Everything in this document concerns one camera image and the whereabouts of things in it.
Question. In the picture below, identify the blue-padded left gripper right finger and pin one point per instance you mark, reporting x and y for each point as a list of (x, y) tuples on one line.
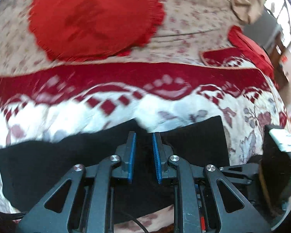
[(209, 199)]

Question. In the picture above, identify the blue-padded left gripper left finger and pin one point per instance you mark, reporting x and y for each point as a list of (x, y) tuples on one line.
[(83, 199)]

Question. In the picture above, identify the red and white floral blanket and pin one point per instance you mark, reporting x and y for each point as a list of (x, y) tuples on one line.
[(52, 104)]

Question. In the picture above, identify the black pants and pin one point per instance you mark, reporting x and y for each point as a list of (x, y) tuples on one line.
[(30, 169)]

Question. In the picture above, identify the red heart-shaped ruffled pillow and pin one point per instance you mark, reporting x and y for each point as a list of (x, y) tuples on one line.
[(88, 30)]

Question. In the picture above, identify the beige floral quilt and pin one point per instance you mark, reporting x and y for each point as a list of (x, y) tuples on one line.
[(188, 28)]

